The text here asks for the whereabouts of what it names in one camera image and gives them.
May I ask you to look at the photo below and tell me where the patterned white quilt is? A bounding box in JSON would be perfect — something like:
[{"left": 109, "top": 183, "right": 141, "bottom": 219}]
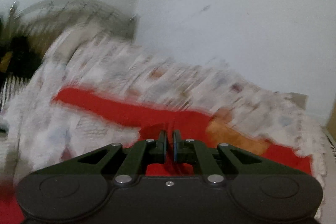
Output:
[{"left": 1, "top": 35, "right": 325, "bottom": 223}]

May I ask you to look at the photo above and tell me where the metal bed headboard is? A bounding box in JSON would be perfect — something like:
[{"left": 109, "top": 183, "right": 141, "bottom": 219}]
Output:
[{"left": 3, "top": 0, "right": 138, "bottom": 47}]

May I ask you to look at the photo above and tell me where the red long-sleeve shirt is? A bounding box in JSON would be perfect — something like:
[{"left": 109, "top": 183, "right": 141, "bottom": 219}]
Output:
[{"left": 1, "top": 86, "right": 312, "bottom": 223}]

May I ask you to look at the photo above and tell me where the beige patterned pillow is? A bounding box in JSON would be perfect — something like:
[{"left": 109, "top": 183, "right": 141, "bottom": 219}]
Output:
[{"left": 43, "top": 23, "right": 103, "bottom": 62}]

